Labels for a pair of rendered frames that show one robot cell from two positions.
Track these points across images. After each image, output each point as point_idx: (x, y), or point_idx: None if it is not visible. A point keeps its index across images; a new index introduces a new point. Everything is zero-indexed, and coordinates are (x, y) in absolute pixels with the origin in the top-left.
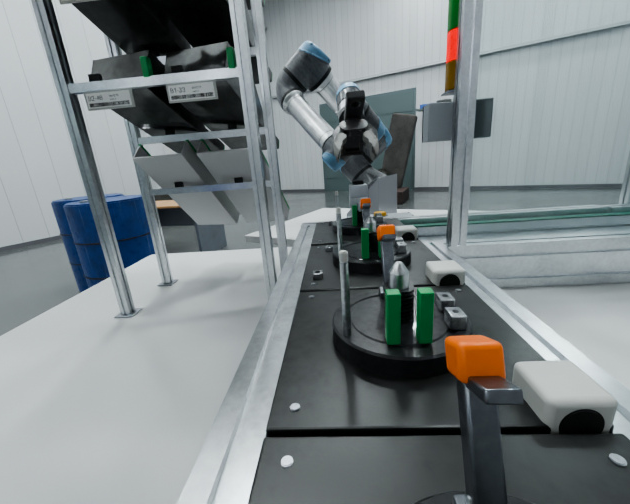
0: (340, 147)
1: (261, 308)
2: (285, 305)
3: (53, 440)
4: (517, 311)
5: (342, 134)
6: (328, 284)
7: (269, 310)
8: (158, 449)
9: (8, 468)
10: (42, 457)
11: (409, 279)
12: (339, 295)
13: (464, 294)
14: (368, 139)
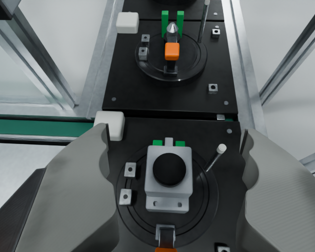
0: (252, 145)
1: (265, 110)
2: (230, 17)
3: (306, 22)
4: (111, 4)
5: (294, 242)
6: (206, 26)
7: (238, 14)
8: (259, 19)
9: (309, 15)
10: (301, 18)
11: (151, 26)
12: (198, 14)
13: (128, 9)
14: (99, 167)
